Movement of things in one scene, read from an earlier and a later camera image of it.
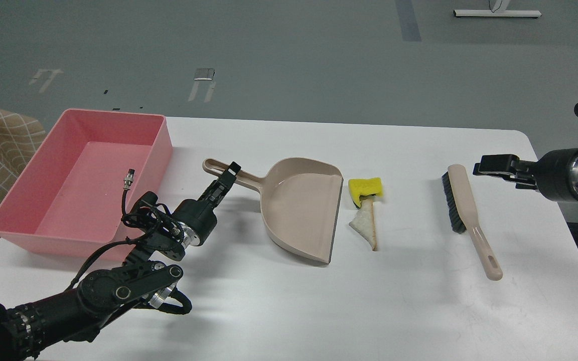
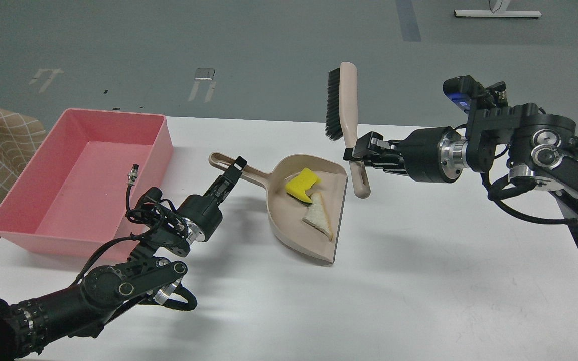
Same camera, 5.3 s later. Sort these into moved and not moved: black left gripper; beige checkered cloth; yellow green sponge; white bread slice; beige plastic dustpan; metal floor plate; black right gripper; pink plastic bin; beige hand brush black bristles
Moved: yellow green sponge; beige hand brush black bristles; black right gripper; white bread slice
Not moved: beige plastic dustpan; beige checkered cloth; black left gripper; pink plastic bin; metal floor plate
